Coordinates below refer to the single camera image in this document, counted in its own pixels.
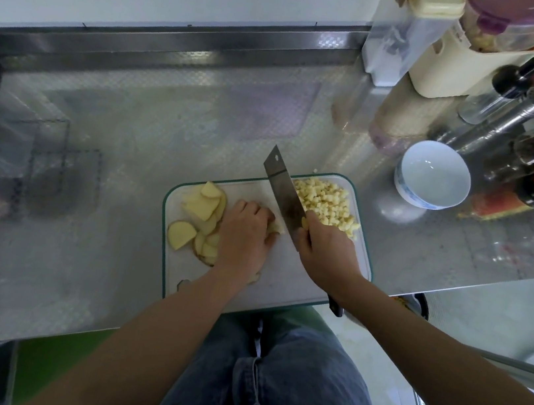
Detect person's right hand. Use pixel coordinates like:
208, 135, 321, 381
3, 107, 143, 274
286, 211, 373, 300

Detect person's left hand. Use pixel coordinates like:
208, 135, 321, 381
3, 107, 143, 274
211, 196, 283, 286

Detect pile of diced potato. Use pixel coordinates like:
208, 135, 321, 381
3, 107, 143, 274
287, 173, 368, 242

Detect steel cleaver knife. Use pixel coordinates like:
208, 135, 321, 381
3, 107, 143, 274
242, 144, 367, 319

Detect white bowl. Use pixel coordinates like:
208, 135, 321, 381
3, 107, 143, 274
390, 136, 477, 216

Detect person's right forearm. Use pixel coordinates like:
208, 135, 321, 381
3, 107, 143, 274
327, 276, 534, 405

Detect person's left forearm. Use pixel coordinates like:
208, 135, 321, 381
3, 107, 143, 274
27, 240, 250, 405

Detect metal bowl with scraps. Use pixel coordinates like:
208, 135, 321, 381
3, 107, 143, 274
392, 290, 432, 325

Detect person's blue jeans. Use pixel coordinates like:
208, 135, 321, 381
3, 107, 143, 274
149, 297, 419, 405

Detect white cutting board green rim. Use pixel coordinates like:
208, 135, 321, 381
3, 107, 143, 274
149, 148, 388, 330

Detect cream plastic canister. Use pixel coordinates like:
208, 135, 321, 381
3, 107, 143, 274
405, 20, 534, 115

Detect green mat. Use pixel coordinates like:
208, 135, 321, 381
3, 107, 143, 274
9, 316, 117, 405

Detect clear container cream lid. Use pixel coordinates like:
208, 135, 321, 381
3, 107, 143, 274
357, 0, 467, 99

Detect glass bottle black cap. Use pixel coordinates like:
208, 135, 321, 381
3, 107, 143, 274
457, 47, 534, 135

